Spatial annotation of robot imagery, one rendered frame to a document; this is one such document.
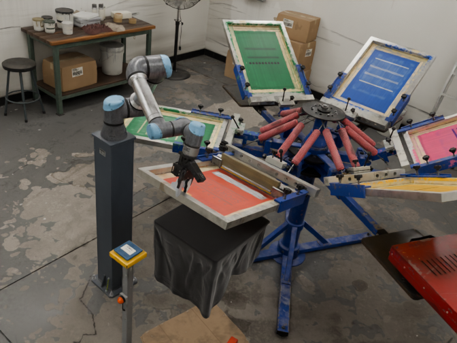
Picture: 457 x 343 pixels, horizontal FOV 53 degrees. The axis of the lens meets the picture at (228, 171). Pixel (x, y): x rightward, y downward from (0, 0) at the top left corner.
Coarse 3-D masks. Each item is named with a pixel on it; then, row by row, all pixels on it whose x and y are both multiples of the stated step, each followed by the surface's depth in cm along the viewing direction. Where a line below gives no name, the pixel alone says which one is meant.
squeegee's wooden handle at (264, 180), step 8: (224, 160) 270; (232, 160) 267; (232, 168) 268; (240, 168) 264; (248, 168) 261; (248, 176) 262; (256, 176) 259; (264, 176) 256; (264, 184) 257; (272, 184) 254; (280, 184) 254
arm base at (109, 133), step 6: (108, 126) 260; (114, 126) 260; (120, 126) 262; (102, 132) 264; (108, 132) 261; (114, 132) 261; (120, 132) 263; (126, 132) 269; (108, 138) 262; (114, 138) 262; (120, 138) 264
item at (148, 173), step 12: (144, 168) 232; (156, 168) 236; (168, 168) 243; (156, 180) 223; (168, 192) 219; (192, 204) 212; (204, 204) 212; (264, 204) 234; (276, 204) 239; (204, 216) 209; (216, 216) 205; (228, 216) 208; (240, 216) 211; (252, 216) 220; (228, 228) 205
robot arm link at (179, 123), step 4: (180, 116) 217; (172, 120) 212; (176, 120) 212; (180, 120) 213; (184, 120) 213; (188, 120) 214; (176, 124) 210; (180, 124) 211; (184, 124) 211; (176, 128) 210; (180, 128) 211; (176, 132) 210; (180, 132) 212
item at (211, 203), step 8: (248, 184) 265; (240, 192) 250; (200, 200) 224; (208, 200) 227; (248, 200) 242; (256, 200) 246; (264, 200) 249; (216, 208) 221; (224, 208) 223; (232, 208) 226; (240, 208) 229
